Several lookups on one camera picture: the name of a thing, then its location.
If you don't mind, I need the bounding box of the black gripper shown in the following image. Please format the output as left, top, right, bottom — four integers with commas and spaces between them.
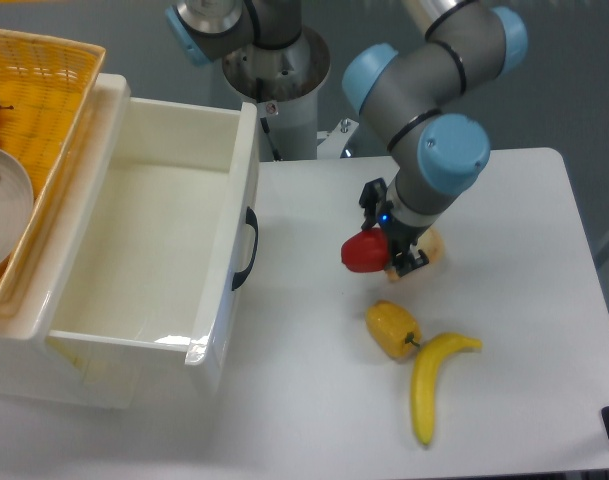
359, 178, 433, 278

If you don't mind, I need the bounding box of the red bell pepper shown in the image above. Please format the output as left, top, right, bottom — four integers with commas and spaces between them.
341, 228, 390, 273

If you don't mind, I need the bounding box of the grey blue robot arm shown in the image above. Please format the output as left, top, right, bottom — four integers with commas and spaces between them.
166, 1, 528, 278

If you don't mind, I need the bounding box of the yellow bell pepper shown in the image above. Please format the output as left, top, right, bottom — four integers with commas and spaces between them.
365, 300, 422, 359

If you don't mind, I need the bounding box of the triangular toast slice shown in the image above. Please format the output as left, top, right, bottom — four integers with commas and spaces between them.
388, 227, 445, 281

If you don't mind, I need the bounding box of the yellow banana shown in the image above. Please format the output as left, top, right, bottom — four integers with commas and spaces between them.
409, 332, 483, 446

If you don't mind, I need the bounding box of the white open drawer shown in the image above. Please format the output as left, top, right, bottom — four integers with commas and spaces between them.
51, 99, 259, 395

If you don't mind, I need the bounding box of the yellow woven basket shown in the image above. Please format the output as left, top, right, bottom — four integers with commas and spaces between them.
0, 29, 106, 307

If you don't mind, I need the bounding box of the grey plate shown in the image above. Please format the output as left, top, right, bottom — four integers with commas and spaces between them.
0, 149, 34, 266

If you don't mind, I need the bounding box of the white drawer cabinet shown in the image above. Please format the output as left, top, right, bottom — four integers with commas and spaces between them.
0, 74, 138, 408

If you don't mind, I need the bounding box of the white mounting bracket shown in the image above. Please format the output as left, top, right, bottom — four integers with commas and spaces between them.
316, 118, 360, 160

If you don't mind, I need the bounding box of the black cable on pedestal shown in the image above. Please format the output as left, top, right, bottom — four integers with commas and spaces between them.
256, 77, 284, 162

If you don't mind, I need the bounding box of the black drawer handle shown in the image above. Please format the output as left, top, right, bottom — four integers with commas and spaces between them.
231, 206, 259, 291

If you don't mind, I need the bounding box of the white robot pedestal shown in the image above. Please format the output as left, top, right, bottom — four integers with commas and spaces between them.
222, 26, 330, 161

